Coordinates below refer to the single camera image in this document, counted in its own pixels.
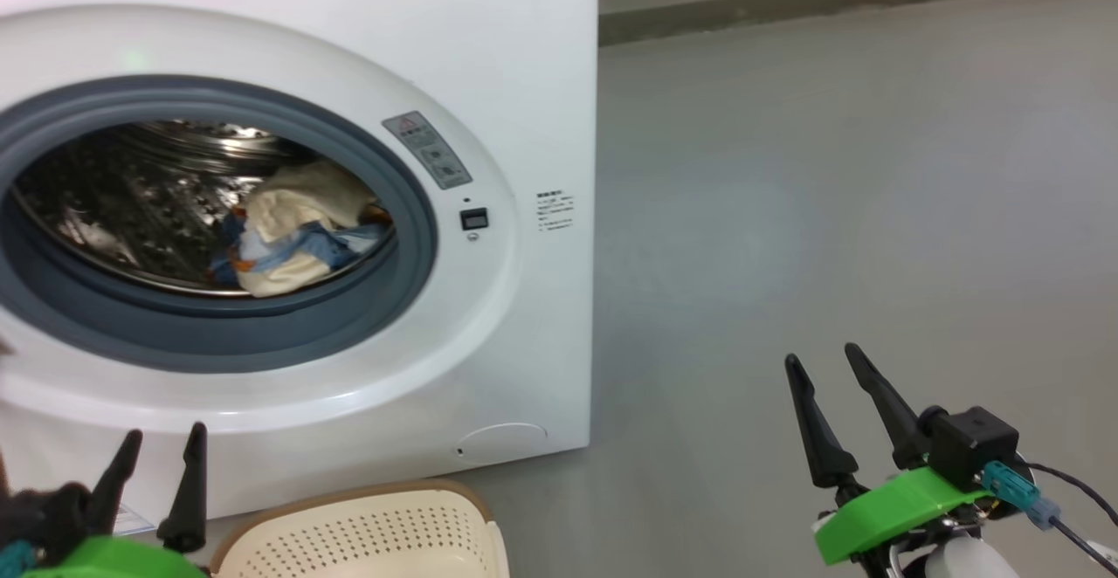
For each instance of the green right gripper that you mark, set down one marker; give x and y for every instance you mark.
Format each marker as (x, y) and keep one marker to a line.
(891, 512)

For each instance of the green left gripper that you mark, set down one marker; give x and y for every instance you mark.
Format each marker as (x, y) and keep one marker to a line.
(113, 560)

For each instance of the blue bear print garment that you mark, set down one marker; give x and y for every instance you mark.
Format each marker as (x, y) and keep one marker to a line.
(336, 246)

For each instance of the cream and blue garment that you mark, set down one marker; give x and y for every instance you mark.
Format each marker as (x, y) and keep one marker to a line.
(306, 198)

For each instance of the stainless steel washing machine drum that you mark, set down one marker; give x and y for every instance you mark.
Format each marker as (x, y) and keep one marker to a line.
(131, 202)

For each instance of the black door latch socket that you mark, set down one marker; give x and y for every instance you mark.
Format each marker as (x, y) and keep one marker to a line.
(474, 218)

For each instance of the white front-load washing machine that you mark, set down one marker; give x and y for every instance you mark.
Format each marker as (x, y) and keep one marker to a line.
(524, 80)

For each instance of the blue energy label sticker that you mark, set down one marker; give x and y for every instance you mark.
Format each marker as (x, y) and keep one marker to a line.
(135, 521)

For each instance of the cream perforated laundry basket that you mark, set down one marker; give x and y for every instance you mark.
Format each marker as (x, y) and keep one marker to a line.
(367, 534)

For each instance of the round white filter cover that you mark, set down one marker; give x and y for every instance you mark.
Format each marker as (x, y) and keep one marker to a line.
(502, 443)

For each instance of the small black text label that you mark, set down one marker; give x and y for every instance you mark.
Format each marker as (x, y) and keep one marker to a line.
(555, 209)

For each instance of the grey warning sticker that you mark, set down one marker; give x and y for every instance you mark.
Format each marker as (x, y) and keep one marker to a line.
(428, 150)

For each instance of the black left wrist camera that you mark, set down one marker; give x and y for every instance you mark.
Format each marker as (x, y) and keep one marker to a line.
(44, 517)

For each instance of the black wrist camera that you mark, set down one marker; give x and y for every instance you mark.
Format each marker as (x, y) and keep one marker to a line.
(44, 517)
(974, 443)

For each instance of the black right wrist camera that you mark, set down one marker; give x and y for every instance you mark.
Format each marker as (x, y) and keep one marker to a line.
(974, 443)

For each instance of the teal left camera connector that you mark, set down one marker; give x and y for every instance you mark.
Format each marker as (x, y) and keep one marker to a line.
(16, 556)

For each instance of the teal camera connector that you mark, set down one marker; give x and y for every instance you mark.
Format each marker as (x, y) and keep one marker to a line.
(16, 556)
(1017, 491)

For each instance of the teal right camera connector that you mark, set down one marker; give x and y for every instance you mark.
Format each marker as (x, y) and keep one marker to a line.
(1017, 491)

